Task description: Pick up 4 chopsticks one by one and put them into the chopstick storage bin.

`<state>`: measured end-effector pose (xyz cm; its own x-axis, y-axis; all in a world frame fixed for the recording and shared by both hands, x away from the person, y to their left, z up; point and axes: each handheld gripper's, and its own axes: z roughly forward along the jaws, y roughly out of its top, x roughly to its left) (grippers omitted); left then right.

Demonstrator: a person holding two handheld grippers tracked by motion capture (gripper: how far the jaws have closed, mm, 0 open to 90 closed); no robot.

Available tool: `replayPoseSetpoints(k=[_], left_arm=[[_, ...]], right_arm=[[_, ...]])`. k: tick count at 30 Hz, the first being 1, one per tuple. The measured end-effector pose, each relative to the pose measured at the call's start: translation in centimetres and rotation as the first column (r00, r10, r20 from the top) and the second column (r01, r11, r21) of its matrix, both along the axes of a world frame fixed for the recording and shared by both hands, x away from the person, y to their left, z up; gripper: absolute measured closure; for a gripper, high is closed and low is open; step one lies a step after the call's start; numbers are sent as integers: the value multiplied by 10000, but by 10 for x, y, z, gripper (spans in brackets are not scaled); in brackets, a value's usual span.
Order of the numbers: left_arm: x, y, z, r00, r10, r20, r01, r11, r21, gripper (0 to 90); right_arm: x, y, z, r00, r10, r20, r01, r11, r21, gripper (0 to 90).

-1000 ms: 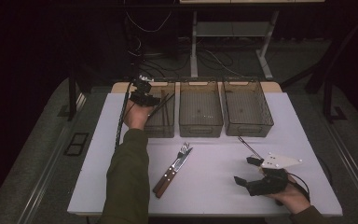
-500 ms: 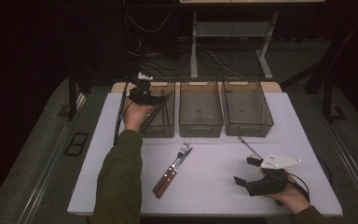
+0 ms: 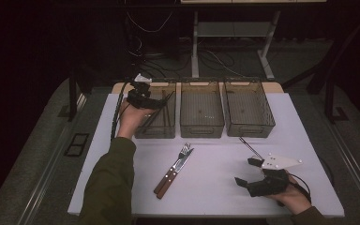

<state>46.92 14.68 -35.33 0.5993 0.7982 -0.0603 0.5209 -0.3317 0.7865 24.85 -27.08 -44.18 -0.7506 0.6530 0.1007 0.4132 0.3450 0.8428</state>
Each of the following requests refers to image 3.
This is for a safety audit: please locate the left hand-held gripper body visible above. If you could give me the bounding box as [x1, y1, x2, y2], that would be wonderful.
[126, 73, 155, 111]

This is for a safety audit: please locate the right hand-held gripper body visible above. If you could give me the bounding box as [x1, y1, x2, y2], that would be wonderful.
[247, 153, 304, 198]

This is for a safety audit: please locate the black chopstick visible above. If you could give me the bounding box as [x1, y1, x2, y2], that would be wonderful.
[141, 92, 175, 129]
[142, 90, 174, 128]

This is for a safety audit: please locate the metal spoon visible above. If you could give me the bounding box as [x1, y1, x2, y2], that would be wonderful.
[238, 136, 265, 160]

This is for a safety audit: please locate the translucent grey plastic bin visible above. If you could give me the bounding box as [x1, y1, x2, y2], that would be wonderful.
[179, 81, 226, 140]
[222, 80, 277, 139]
[133, 81, 178, 140]

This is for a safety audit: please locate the wooden-handled steel fork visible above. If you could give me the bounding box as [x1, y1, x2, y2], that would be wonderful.
[153, 142, 192, 195]

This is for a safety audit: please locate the wooden-handled steel knife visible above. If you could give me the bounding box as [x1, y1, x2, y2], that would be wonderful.
[156, 147, 195, 200]

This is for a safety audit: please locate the person's left hand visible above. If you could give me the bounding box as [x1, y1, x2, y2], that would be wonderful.
[116, 98, 156, 139]

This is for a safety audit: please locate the person's right hand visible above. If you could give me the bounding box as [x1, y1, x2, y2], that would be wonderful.
[266, 173, 313, 216]

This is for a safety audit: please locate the black stand leg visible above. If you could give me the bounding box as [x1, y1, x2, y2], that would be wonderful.
[322, 78, 351, 125]
[58, 68, 87, 123]

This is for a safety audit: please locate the black slanted stand strut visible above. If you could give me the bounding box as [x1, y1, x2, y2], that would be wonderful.
[306, 15, 360, 95]

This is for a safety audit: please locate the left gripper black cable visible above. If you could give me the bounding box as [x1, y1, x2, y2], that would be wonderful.
[110, 80, 130, 142]

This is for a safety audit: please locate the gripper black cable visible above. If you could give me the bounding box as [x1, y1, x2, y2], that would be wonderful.
[289, 172, 313, 204]
[110, 80, 130, 142]

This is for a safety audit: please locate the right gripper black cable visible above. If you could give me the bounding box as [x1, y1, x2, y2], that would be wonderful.
[289, 172, 313, 204]

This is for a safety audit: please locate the white metal desk frame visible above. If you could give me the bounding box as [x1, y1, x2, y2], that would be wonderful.
[190, 10, 278, 82]

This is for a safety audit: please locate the tangle of floor cables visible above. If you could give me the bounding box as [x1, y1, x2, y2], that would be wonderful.
[134, 46, 248, 79]

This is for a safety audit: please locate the hanging white cable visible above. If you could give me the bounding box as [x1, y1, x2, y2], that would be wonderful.
[126, 11, 173, 34]

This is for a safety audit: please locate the metal floor rail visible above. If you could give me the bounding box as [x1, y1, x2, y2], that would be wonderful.
[18, 93, 87, 225]
[331, 121, 360, 215]

